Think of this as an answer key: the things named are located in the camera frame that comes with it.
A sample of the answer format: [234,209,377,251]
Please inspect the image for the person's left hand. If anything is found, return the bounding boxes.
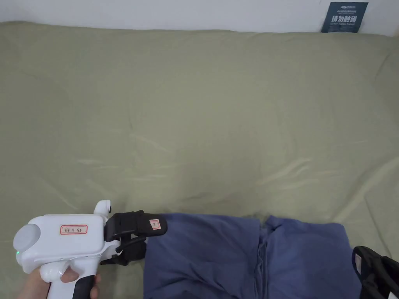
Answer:
[24,267,102,299]

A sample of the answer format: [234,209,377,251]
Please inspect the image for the dark blue garment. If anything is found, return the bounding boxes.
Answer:
[143,213,364,299]

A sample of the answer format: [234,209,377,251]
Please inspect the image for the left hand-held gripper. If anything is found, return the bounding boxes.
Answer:
[13,200,168,299]

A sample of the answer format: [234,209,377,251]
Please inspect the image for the bed with pale green sheet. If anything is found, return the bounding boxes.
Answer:
[0,21,399,299]

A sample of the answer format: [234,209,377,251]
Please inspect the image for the dark blue sign card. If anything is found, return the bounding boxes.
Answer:
[320,2,369,33]

